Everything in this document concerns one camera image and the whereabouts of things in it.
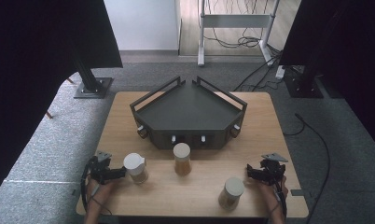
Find glass jar with round lid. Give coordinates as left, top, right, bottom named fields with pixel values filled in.
left=217, top=176, right=246, bottom=211

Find black tray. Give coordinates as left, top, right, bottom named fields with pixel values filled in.
left=129, top=76, right=248, bottom=150

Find long black floor cable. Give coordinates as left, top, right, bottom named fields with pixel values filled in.
left=283, top=112, right=332, bottom=224

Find hand-held gripper cable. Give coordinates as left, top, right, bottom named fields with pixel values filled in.
left=79, top=156, right=99, bottom=213
left=271, top=176, right=289, bottom=219

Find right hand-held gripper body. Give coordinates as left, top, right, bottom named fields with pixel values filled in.
left=259, top=152, right=288, bottom=187

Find person's right hand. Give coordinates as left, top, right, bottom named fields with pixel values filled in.
left=258, top=178, right=288, bottom=204

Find bundle of black cables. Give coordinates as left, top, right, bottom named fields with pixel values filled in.
left=203, top=0, right=265, bottom=49

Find black curtain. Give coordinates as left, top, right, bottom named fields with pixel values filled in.
left=278, top=0, right=375, bottom=157
left=0, top=0, right=124, bottom=203

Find white power strip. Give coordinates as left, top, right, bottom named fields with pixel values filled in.
left=275, top=64, right=286, bottom=80

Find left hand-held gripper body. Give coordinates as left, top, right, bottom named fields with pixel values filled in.
left=90, top=151, right=115, bottom=185

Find person's left hand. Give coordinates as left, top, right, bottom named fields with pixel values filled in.
left=86, top=181, right=119, bottom=203

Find black floor cables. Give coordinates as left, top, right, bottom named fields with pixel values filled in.
left=232, top=46, right=285, bottom=93

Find glass jar with spout lid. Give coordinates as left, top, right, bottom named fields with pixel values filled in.
left=123, top=152, right=149, bottom=185

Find tall glass jar amber contents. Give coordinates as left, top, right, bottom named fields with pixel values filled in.
left=173, top=142, right=193, bottom=177

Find white metal stand frame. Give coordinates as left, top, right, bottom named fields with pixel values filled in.
left=197, top=0, right=282, bottom=67

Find black post with base plate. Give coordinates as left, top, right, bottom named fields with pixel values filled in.
left=73, top=55, right=114, bottom=100
left=283, top=60, right=326, bottom=100

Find right hand-held gripper cable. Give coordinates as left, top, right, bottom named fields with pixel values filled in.
left=271, top=176, right=289, bottom=219

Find left hand-held gripper cable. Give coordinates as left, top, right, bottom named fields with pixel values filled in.
left=79, top=156, right=99, bottom=213

